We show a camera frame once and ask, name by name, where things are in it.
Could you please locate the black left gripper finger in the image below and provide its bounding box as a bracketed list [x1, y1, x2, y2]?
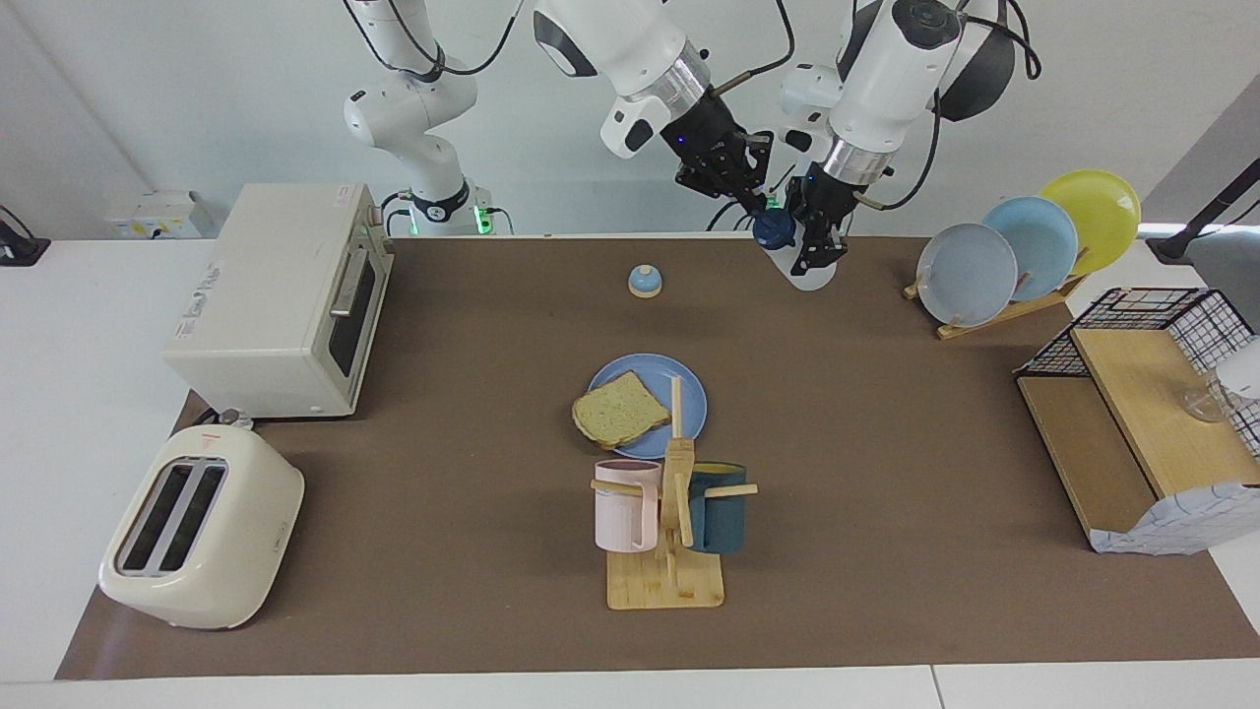
[790, 226, 848, 277]

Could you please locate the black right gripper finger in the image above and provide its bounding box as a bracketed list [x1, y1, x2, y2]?
[677, 163, 735, 198]
[744, 132, 779, 214]

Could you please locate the clear squeeze bottle blue cap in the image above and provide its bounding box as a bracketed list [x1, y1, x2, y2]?
[753, 207, 838, 291]

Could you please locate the slice of toast bread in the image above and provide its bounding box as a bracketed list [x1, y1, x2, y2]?
[572, 370, 672, 447]

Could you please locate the pale grey plate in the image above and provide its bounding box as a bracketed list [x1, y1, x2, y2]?
[916, 223, 1019, 328]

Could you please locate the blue round plate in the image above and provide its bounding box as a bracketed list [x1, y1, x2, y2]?
[587, 354, 708, 461]

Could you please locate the light blue plate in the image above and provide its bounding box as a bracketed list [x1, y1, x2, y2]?
[982, 196, 1080, 301]

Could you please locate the yellow plate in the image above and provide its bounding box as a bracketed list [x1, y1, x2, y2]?
[1039, 169, 1143, 277]

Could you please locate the wooden dish rack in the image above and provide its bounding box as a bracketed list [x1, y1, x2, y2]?
[904, 246, 1089, 341]

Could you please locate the dark teal mug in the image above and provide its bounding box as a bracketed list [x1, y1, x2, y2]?
[686, 463, 747, 554]

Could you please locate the pink mug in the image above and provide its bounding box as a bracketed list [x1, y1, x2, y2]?
[594, 460, 662, 552]

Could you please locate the wooden mug tree stand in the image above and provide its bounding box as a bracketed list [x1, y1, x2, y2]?
[591, 376, 759, 612]

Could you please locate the grey rounded cover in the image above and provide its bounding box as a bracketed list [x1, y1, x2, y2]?
[1186, 228, 1260, 331]

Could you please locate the clear glass cup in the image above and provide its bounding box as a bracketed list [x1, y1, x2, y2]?
[1184, 382, 1233, 424]

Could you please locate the white checkered cloth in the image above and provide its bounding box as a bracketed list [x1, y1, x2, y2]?
[1090, 481, 1260, 555]

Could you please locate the brown paper table mat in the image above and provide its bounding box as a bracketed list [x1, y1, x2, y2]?
[54, 234, 1260, 680]

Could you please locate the cream toaster oven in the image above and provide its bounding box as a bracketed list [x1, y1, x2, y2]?
[161, 183, 395, 419]

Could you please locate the cream two-slot toaster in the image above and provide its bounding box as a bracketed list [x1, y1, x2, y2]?
[98, 426, 305, 631]

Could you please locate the black base cable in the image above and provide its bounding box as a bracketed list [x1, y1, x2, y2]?
[707, 192, 779, 234]

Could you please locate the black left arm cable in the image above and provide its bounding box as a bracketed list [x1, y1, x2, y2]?
[856, 0, 1044, 213]

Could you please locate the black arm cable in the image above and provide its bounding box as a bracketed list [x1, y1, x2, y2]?
[340, 0, 796, 95]
[856, 0, 1044, 213]

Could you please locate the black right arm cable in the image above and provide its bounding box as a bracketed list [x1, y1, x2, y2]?
[340, 0, 796, 95]

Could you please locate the wooden shelf with wire basket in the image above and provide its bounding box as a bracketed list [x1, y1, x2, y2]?
[1014, 288, 1260, 554]

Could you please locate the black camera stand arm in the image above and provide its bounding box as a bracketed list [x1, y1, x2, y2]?
[1147, 158, 1260, 262]

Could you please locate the white wall power box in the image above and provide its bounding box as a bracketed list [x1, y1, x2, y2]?
[106, 190, 216, 239]

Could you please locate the black clamp mount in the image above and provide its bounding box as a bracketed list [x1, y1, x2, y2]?
[0, 205, 50, 267]

